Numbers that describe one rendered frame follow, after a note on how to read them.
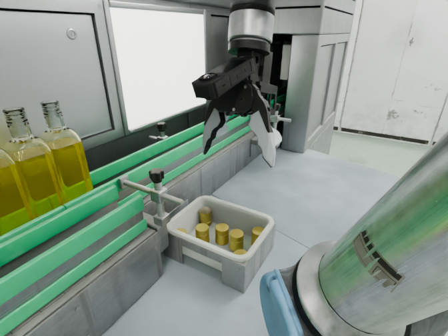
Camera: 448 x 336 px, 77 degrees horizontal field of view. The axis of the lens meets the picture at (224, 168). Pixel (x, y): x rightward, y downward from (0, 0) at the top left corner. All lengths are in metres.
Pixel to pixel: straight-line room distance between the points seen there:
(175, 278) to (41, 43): 0.57
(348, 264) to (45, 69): 0.66
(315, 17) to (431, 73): 2.86
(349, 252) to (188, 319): 0.42
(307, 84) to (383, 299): 1.06
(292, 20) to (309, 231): 0.81
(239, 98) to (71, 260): 0.37
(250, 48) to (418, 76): 3.55
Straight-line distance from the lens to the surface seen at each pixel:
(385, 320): 0.28
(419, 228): 0.21
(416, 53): 3.95
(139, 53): 0.88
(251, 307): 0.64
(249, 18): 0.49
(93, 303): 0.57
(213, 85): 0.41
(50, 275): 0.52
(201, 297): 0.65
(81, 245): 0.52
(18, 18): 0.71
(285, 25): 1.26
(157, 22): 0.93
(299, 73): 1.25
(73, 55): 0.76
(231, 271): 0.63
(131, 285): 0.62
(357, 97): 4.03
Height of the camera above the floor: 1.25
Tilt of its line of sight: 26 degrees down
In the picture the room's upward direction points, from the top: straight up
